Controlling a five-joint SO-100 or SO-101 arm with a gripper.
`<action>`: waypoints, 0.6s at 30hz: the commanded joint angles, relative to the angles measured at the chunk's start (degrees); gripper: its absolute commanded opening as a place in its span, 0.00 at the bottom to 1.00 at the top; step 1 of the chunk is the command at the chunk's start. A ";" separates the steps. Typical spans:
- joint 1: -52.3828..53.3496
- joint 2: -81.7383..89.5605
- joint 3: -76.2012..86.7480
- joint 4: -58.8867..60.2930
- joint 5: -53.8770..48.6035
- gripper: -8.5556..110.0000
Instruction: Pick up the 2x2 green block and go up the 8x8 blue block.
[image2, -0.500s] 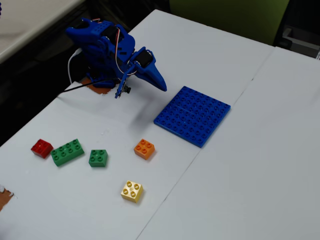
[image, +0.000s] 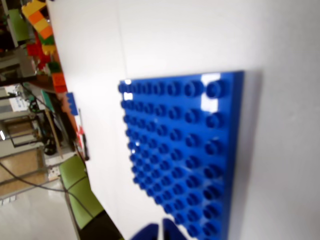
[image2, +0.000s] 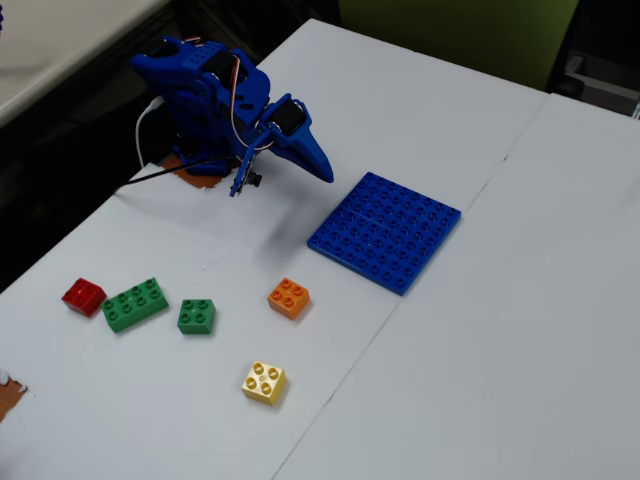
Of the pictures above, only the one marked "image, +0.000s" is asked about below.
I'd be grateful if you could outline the yellow toy brick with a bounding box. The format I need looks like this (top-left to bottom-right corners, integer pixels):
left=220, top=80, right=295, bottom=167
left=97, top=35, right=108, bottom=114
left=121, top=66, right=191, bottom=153
left=21, top=0, right=48, bottom=16
left=33, top=18, right=50, bottom=33

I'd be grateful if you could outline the blue 8x8 studded baseplate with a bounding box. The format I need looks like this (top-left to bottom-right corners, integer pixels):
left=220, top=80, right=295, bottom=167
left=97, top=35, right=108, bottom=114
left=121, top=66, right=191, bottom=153
left=117, top=70, right=247, bottom=240

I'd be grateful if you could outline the black floor cable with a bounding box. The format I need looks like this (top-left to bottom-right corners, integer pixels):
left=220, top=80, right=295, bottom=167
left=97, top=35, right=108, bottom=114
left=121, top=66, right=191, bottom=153
left=0, top=159, right=94, bottom=219

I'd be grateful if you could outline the orange toy brick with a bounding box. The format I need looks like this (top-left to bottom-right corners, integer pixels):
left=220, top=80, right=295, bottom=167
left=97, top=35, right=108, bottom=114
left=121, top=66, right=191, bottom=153
left=51, top=72, right=67, bottom=88
left=39, top=26, right=54, bottom=39
left=28, top=11, right=45, bottom=25

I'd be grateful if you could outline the red toy brick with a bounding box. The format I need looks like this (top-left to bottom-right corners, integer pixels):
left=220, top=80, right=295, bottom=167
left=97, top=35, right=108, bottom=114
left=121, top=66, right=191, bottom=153
left=26, top=42, right=44, bottom=57

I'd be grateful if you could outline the blue toy brick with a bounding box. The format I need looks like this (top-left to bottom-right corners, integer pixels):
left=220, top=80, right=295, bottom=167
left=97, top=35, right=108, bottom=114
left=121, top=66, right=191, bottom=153
left=65, top=92, right=76, bottom=116

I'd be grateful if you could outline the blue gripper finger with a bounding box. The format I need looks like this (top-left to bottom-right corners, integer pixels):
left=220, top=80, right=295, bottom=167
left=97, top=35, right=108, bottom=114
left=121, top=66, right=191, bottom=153
left=129, top=222, right=161, bottom=240
left=162, top=217, right=188, bottom=240

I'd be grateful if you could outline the green panel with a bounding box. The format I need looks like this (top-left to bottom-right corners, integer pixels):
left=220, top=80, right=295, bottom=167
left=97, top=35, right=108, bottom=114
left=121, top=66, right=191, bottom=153
left=8, top=8, right=30, bottom=43

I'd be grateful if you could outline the green chair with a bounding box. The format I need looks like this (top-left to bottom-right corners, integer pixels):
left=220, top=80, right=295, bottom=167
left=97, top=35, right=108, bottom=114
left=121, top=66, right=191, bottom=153
left=58, top=154, right=126, bottom=240

